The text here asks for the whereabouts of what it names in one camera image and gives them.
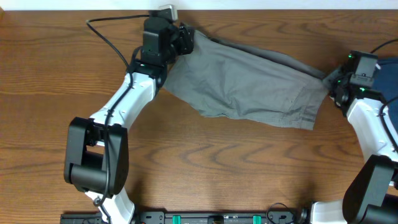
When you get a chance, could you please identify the grey shorts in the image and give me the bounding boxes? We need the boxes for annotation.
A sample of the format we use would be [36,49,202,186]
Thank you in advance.
[164,31,328,130]

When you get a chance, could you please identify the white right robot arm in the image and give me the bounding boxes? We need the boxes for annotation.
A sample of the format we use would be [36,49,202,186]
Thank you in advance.
[292,50,397,223]

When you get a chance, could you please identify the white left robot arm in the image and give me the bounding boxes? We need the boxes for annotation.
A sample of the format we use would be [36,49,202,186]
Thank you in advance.
[60,11,195,223]

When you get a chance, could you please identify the folded blue garment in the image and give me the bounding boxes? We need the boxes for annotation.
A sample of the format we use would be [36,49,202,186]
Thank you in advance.
[371,57,398,124]

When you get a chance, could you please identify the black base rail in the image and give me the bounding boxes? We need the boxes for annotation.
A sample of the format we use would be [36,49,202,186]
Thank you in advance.
[60,203,312,224]

